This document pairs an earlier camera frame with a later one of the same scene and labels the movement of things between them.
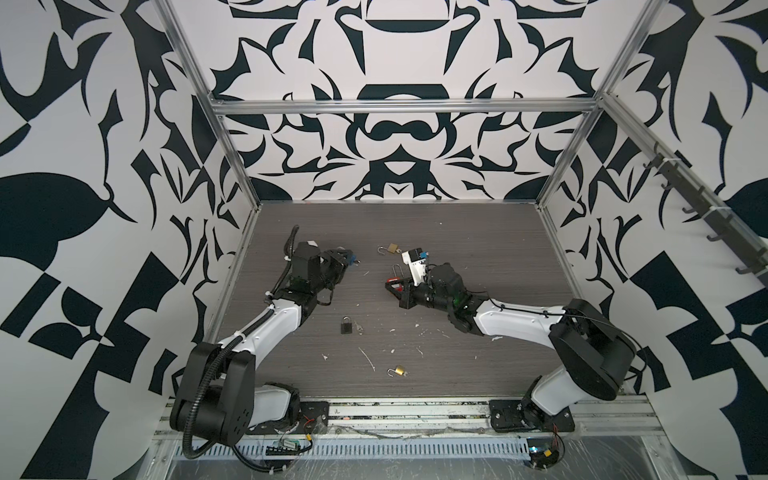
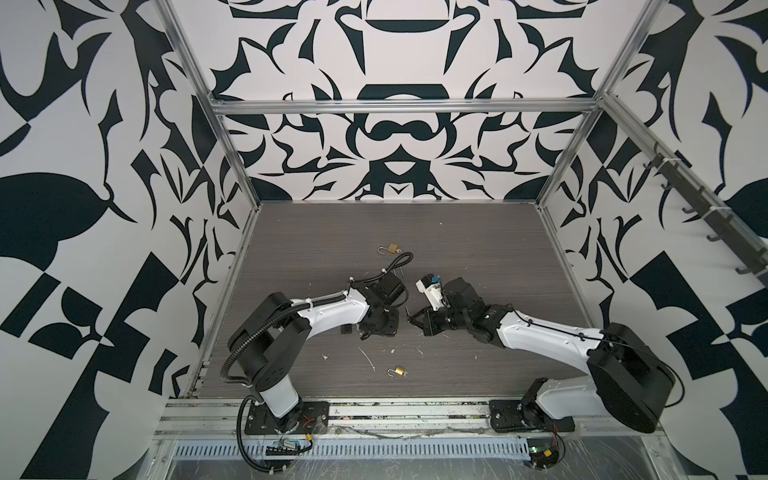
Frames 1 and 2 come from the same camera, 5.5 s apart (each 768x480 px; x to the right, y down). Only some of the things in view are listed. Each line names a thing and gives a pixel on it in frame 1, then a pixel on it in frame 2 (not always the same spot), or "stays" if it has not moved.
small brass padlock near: (399, 369) stays
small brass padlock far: (392, 248) stays
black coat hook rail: (740, 244) stays
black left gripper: (338, 262) to (391, 330)
